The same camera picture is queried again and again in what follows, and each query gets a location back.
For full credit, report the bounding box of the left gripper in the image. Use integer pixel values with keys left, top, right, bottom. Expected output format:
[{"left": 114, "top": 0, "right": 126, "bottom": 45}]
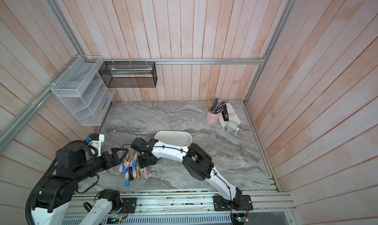
[{"left": 74, "top": 147, "right": 130, "bottom": 181}]

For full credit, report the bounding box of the gold lipstick tube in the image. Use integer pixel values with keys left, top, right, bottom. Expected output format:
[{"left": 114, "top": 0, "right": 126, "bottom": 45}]
[{"left": 135, "top": 166, "right": 141, "bottom": 179}]

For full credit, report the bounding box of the white storage box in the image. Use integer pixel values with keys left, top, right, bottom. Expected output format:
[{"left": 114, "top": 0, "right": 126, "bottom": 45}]
[{"left": 154, "top": 131, "right": 192, "bottom": 146}]

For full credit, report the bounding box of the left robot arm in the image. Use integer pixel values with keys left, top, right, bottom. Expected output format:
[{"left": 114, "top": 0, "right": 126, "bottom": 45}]
[{"left": 25, "top": 138, "right": 129, "bottom": 225}]

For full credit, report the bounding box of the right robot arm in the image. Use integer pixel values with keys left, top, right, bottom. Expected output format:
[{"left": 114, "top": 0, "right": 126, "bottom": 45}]
[{"left": 131, "top": 138, "right": 242, "bottom": 210}]

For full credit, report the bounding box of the pink blue lipstick tall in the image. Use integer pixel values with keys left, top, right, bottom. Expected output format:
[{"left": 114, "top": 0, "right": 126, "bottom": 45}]
[{"left": 132, "top": 154, "right": 137, "bottom": 179}]

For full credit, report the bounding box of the pink bear lip gloss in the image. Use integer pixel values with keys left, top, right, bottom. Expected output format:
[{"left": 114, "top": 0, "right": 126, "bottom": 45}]
[{"left": 143, "top": 168, "right": 148, "bottom": 179}]

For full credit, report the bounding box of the pink pen cup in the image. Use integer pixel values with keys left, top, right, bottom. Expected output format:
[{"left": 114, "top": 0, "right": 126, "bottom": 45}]
[{"left": 206, "top": 111, "right": 220, "bottom": 124}]

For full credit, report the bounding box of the black mesh basket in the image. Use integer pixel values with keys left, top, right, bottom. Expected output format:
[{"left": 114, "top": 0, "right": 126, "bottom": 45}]
[{"left": 99, "top": 61, "right": 158, "bottom": 88}]

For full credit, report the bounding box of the black stapler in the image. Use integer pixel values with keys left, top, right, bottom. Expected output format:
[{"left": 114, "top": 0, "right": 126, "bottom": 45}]
[{"left": 221, "top": 104, "right": 229, "bottom": 122}]

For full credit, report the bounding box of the green pencil sharpener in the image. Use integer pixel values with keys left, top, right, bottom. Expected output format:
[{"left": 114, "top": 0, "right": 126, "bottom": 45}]
[{"left": 226, "top": 121, "right": 242, "bottom": 136}]

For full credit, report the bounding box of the white book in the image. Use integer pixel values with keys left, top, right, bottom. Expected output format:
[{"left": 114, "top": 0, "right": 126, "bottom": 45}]
[{"left": 219, "top": 103, "right": 241, "bottom": 127}]

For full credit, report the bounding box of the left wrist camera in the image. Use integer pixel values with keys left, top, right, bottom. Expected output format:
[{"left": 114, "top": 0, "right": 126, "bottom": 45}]
[{"left": 84, "top": 133, "right": 105, "bottom": 157}]

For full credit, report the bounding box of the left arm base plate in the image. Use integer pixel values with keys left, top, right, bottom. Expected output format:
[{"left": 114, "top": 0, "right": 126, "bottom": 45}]
[{"left": 119, "top": 197, "right": 137, "bottom": 215}]

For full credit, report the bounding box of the white wire shelf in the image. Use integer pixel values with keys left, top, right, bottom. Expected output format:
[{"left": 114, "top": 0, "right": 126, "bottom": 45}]
[{"left": 51, "top": 55, "right": 115, "bottom": 126}]

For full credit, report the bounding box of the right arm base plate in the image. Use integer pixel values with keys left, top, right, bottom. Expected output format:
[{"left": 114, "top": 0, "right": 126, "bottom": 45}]
[{"left": 213, "top": 194, "right": 254, "bottom": 212}]

